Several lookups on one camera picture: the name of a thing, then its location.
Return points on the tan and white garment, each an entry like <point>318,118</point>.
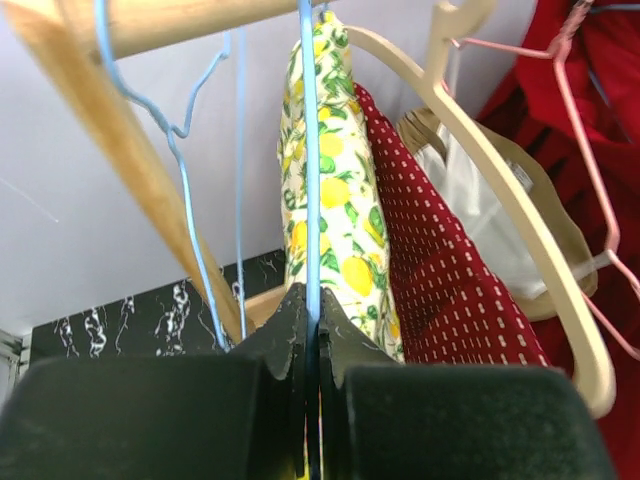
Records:
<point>469,196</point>

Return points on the beige wooden hanger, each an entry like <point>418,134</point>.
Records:
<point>594,376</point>

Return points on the blue hanger of lemon skirt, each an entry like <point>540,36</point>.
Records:
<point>313,287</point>

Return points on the wooden clothes rack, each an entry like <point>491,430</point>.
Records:
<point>90,210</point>

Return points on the red dress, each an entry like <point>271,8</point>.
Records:
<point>527,108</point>

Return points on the pink wire hanger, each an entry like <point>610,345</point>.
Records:
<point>557,52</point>

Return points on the red polka dot garment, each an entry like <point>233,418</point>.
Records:
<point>452,308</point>

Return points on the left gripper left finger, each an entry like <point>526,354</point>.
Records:
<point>239,415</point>

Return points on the black marble mat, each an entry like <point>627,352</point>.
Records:
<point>170,320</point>

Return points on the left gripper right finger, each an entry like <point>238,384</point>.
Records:
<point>385,420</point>

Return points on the lemon print skirt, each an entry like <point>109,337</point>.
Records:
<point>354,243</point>

